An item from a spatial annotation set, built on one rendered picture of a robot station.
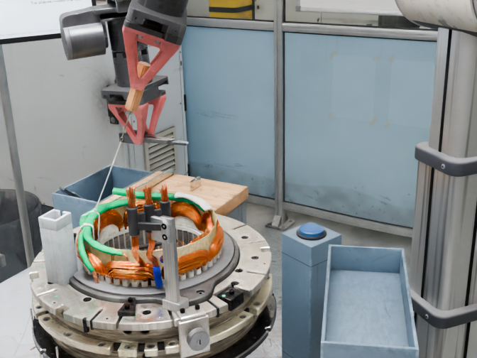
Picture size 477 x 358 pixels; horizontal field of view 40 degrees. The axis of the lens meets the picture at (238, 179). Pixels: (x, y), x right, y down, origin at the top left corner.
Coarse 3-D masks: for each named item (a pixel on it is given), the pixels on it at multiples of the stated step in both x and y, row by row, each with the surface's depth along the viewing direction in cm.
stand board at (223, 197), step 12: (144, 180) 124; (168, 180) 124; (180, 180) 124; (204, 180) 123; (168, 192) 118; (192, 192) 118; (204, 192) 118; (216, 192) 118; (228, 192) 117; (240, 192) 118; (216, 204) 113; (228, 204) 114; (240, 204) 118
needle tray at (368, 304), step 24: (336, 264) 98; (360, 264) 98; (384, 264) 97; (336, 288) 93; (360, 288) 93; (384, 288) 93; (408, 288) 85; (336, 312) 88; (360, 312) 88; (384, 312) 88; (408, 312) 82; (336, 336) 83; (360, 336) 83; (384, 336) 82; (408, 336) 81
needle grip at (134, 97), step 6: (138, 66) 78; (144, 66) 78; (150, 66) 79; (138, 72) 79; (144, 72) 79; (132, 90) 80; (138, 90) 79; (132, 96) 80; (138, 96) 80; (126, 102) 80; (132, 102) 80; (138, 102) 80; (126, 108) 80; (132, 108) 80
